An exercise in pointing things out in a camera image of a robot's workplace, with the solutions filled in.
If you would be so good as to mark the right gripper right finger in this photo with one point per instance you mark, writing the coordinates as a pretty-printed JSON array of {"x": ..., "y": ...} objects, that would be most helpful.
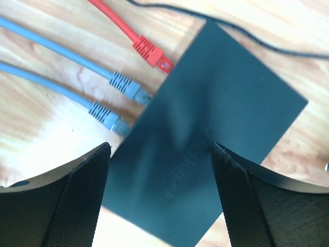
[{"x": 264, "y": 208}]

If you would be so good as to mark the black network switch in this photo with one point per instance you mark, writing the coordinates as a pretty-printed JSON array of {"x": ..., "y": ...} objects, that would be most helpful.
[{"x": 161, "y": 178}]

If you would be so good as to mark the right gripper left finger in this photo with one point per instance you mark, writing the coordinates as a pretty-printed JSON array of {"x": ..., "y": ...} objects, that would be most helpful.
[{"x": 57, "y": 208}]

